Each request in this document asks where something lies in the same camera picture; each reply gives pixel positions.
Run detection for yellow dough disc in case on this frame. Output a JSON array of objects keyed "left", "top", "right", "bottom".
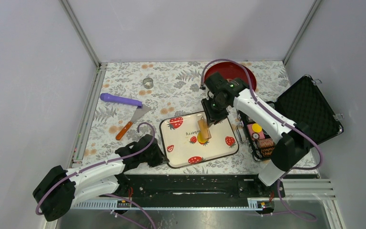
[{"left": 251, "top": 123, "right": 263, "bottom": 133}]

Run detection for black foam-lined case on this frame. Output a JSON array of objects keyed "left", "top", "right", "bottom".
[{"left": 238, "top": 75, "right": 344, "bottom": 162}]

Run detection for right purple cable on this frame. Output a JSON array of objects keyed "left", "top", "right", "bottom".
[{"left": 200, "top": 59, "right": 324, "bottom": 222}]

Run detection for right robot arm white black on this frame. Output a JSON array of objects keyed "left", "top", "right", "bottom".
[{"left": 201, "top": 73, "right": 313, "bottom": 197}]

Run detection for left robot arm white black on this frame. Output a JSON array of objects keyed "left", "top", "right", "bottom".
[{"left": 32, "top": 134, "right": 169, "bottom": 222}]

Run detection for purple cable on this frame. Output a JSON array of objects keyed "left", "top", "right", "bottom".
[
  {"left": 34, "top": 122, "right": 157, "bottom": 229},
  {"left": 200, "top": 59, "right": 324, "bottom": 222}
]

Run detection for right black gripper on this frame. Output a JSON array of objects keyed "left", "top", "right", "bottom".
[{"left": 201, "top": 95, "right": 229, "bottom": 127}]

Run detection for yellow dough lump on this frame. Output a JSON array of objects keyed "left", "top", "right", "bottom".
[{"left": 197, "top": 133, "right": 208, "bottom": 145}]

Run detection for orange handle metal scraper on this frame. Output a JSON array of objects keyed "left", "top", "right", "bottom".
[{"left": 115, "top": 104, "right": 151, "bottom": 140}]

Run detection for strawberry print tray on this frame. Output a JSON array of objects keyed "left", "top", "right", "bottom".
[{"left": 159, "top": 112, "right": 239, "bottom": 168}]

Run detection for red round plate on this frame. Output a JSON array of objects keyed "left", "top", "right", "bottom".
[{"left": 202, "top": 61, "right": 257, "bottom": 91}]

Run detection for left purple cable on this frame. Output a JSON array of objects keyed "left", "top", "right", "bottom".
[{"left": 34, "top": 122, "right": 157, "bottom": 229}]

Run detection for purple handle tool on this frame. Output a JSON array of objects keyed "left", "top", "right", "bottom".
[{"left": 100, "top": 93, "right": 142, "bottom": 108}]

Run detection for floral table mat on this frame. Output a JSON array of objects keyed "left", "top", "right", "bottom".
[{"left": 68, "top": 61, "right": 319, "bottom": 176}]

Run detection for metal ring cutter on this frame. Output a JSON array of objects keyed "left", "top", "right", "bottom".
[{"left": 142, "top": 77, "right": 153, "bottom": 89}]

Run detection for wooden dough roller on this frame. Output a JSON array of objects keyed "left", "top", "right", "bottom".
[{"left": 198, "top": 117, "right": 211, "bottom": 140}]

